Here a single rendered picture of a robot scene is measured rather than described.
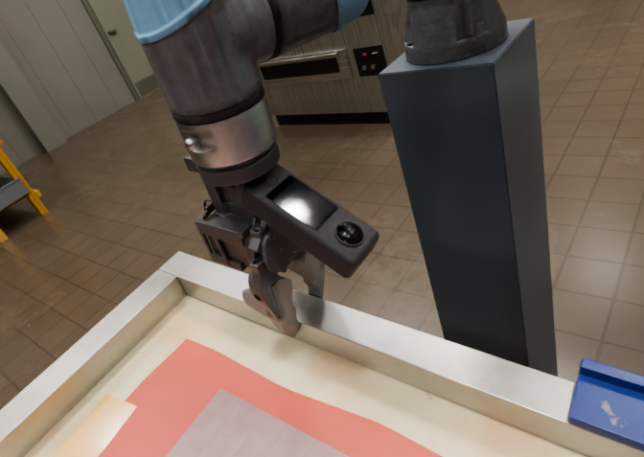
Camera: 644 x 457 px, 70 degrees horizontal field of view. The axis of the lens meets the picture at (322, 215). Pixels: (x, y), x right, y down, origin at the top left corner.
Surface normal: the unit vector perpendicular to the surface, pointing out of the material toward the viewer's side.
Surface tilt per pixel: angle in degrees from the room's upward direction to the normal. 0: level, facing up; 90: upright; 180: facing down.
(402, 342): 7
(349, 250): 36
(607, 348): 0
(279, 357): 7
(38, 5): 90
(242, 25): 92
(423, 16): 73
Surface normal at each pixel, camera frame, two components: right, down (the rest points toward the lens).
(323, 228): 0.24, -0.62
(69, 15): 0.77, 0.11
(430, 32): -0.63, 0.32
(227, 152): 0.15, 0.56
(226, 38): 0.63, 0.35
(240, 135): 0.43, 0.46
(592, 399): -0.21, -0.79
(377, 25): -0.57, 0.58
